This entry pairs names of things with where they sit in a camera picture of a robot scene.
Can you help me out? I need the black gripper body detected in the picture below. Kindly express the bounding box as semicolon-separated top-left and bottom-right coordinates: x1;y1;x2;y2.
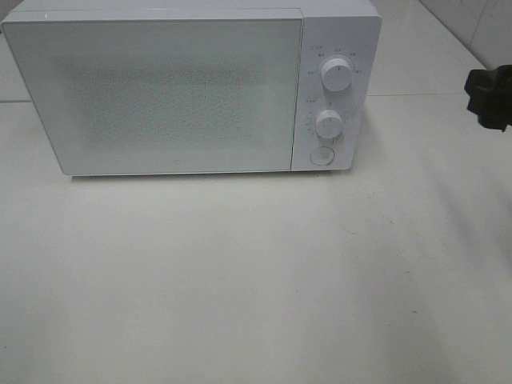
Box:
464;65;512;131

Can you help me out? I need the white timer knob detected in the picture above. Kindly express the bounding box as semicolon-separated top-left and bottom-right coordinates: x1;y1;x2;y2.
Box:
315;110;345;139

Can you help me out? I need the round door release button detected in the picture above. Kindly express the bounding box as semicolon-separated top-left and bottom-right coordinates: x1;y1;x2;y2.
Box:
310;146;335;166

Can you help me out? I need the white microwave door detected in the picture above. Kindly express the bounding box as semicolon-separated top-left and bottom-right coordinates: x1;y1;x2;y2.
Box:
3;18;302;176

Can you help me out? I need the white microwave oven body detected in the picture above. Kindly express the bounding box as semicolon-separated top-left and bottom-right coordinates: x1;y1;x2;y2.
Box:
1;1;382;172

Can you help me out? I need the upper white power knob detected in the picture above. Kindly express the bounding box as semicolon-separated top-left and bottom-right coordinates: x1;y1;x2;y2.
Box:
320;55;354;92

